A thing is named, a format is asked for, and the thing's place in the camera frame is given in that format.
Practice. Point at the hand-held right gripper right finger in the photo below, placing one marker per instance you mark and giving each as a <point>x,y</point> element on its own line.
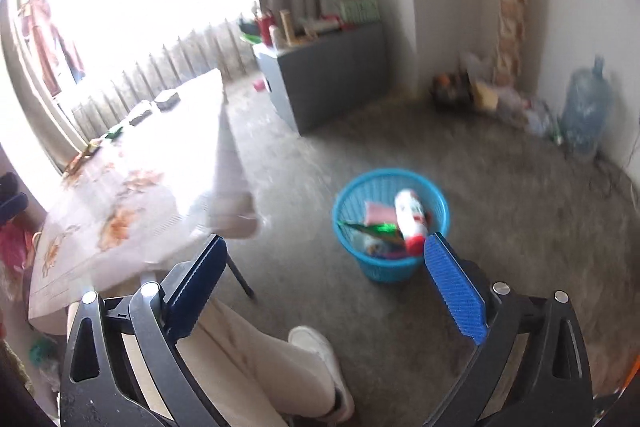
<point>455,287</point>

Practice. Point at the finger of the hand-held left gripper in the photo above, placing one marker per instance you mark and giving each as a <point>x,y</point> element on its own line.
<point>7,184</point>
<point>12,207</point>

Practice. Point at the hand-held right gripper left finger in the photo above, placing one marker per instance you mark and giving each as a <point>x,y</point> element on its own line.
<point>197,287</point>

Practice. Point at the blue plastic basket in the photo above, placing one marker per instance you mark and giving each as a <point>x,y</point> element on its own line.
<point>385,272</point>

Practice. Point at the white bottle with red cap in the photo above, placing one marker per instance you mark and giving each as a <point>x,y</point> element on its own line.
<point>410,217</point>

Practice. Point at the green foil snack bag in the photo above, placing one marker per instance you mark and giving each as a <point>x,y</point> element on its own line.
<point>380,228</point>

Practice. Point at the pink textured pack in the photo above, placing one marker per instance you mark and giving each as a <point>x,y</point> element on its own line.
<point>379,212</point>

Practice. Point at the pink plastic bag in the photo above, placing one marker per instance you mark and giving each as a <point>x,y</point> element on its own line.
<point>12,247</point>

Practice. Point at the person's leg in cream pants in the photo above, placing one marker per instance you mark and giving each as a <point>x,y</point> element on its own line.
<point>240,357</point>

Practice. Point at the small green packet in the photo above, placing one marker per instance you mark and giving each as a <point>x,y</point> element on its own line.
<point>115,131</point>

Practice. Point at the table with floral tablecloth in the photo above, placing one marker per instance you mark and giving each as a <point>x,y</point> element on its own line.
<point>165,167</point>

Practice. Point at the person's white shoe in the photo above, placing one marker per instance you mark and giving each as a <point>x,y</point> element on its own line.
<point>315,347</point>

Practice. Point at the hanging red clothes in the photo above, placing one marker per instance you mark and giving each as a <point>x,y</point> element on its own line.
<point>50,47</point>

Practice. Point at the grey box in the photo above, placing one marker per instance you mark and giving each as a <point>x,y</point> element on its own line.
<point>141,114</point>
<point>167,100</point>

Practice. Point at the heap of clear plastic bags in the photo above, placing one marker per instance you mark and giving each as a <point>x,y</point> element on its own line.
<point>530,112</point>

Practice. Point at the yellow packet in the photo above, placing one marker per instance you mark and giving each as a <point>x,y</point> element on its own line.
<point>487,96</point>

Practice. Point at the dark bag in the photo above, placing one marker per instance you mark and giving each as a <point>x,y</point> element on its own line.
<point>450,92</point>

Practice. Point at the window railing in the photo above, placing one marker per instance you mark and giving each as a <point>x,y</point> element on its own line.
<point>165,67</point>

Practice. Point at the small pink floor item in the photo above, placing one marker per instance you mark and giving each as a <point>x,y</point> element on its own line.
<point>258,85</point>

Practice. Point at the large blue water jug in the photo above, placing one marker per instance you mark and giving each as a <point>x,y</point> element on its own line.
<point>585,107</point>

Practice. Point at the grey cabinet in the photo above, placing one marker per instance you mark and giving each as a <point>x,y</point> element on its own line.
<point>330,77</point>

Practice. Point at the small white bottle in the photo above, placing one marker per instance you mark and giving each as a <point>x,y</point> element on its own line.
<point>275,38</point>

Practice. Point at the red thermos flask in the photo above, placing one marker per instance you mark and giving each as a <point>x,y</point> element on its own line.
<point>263,32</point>

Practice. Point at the cardboard tube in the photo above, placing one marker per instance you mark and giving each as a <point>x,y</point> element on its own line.
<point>286,29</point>

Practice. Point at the tall patterned cardboard box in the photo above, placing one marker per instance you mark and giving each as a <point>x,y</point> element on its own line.
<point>511,17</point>

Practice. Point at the mint green storage basket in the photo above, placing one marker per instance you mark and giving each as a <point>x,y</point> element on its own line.
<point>360,9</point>

